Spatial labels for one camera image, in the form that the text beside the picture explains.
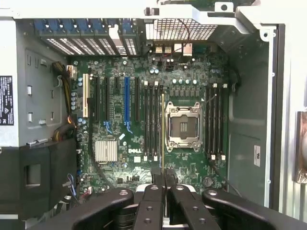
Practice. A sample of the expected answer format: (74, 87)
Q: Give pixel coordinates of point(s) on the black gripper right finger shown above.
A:
(189, 210)

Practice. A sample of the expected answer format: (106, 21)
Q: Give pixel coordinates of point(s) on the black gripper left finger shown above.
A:
(151, 210)

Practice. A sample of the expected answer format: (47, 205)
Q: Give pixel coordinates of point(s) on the black RAM slot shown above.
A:
(209, 119)
(156, 119)
(146, 119)
(214, 119)
(219, 119)
(151, 119)
(224, 119)

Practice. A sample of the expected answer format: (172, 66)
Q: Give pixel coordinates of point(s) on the round coin cell battery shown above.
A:
(208, 181)

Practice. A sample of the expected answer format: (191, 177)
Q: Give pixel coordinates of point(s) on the green Dell motherboard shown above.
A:
(134, 143)

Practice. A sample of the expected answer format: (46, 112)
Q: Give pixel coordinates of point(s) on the silver finned chipset heatsink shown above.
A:
(106, 151)

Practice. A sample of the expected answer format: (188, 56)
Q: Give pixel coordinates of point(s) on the silver CPU socket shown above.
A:
(185, 127)

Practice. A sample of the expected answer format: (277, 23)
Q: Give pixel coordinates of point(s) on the white label sticker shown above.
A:
(257, 155)

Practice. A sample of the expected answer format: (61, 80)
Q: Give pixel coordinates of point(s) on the blue expansion slot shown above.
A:
(127, 100)

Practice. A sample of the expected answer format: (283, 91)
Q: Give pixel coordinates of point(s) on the long black expansion slot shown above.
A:
(97, 98)
(107, 98)
(137, 98)

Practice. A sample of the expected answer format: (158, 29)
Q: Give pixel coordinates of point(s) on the black plastic disk bay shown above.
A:
(43, 167)

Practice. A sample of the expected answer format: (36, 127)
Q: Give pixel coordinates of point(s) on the copper coloured block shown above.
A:
(301, 148)

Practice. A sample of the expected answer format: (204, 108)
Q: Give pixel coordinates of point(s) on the grey metal PC case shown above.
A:
(249, 95)

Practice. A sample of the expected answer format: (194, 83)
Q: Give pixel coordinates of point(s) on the short black expansion slot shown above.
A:
(116, 83)

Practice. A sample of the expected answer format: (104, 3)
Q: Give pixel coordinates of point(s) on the white expansion slot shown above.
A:
(86, 95)

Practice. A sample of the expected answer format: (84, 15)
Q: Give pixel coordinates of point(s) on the grey power supply with label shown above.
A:
(8, 95)

